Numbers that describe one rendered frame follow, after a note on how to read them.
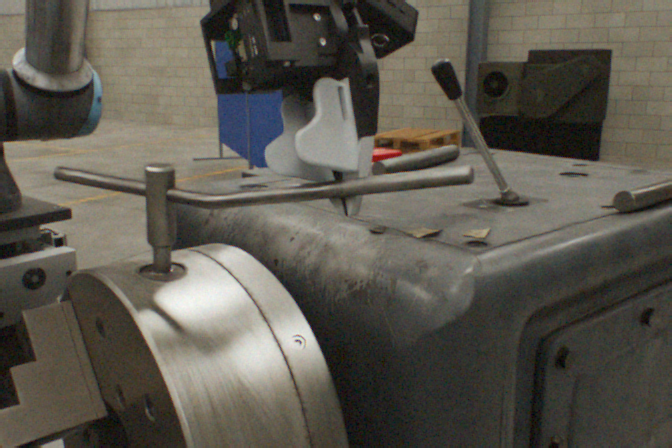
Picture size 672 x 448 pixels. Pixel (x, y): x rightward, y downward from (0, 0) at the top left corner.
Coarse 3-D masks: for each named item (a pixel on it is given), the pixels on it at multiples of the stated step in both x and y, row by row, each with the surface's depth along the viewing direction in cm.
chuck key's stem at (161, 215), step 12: (156, 168) 49; (168, 168) 49; (156, 180) 49; (168, 180) 49; (156, 192) 49; (156, 204) 50; (168, 204) 50; (156, 216) 50; (168, 216) 50; (156, 228) 50; (168, 228) 51; (156, 240) 51; (168, 240) 51; (156, 252) 51; (168, 252) 52; (156, 264) 52; (168, 264) 52
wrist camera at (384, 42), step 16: (368, 0) 47; (384, 0) 48; (400, 0) 49; (368, 16) 48; (384, 16) 48; (400, 16) 48; (416, 16) 50; (384, 32) 49; (400, 32) 49; (384, 48) 51
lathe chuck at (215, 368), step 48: (96, 288) 52; (144, 288) 49; (192, 288) 51; (240, 288) 52; (96, 336) 54; (144, 336) 46; (192, 336) 47; (240, 336) 48; (144, 384) 47; (192, 384) 45; (240, 384) 46; (288, 384) 48; (96, 432) 58; (144, 432) 49; (192, 432) 43; (240, 432) 45; (288, 432) 47
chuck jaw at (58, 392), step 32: (32, 320) 55; (64, 320) 56; (32, 352) 54; (64, 352) 55; (32, 384) 53; (64, 384) 54; (96, 384) 55; (0, 416) 50; (32, 416) 51; (64, 416) 53; (96, 416) 54
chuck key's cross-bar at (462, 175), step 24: (72, 168) 53; (456, 168) 41; (144, 192) 50; (168, 192) 50; (192, 192) 49; (240, 192) 47; (264, 192) 46; (288, 192) 46; (312, 192) 45; (336, 192) 44; (360, 192) 44; (384, 192) 43
